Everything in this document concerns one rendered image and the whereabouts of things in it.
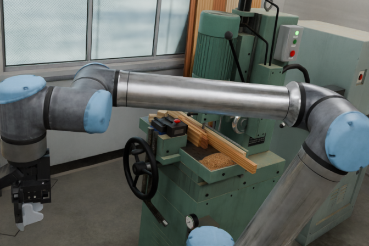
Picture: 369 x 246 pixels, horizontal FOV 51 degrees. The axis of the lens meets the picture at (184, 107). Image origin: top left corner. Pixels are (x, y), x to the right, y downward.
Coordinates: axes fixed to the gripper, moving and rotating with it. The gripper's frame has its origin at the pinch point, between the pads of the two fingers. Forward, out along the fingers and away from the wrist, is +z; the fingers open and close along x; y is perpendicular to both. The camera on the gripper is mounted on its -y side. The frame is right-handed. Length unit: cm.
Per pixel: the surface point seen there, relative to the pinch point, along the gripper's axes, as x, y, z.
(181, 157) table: 61, 66, 26
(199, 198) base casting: 46, 70, 38
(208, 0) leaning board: 224, 141, -18
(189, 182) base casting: 53, 68, 34
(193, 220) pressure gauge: 38, 65, 43
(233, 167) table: 45, 84, 23
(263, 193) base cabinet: 57, 112, 50
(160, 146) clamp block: 63, 55, 20
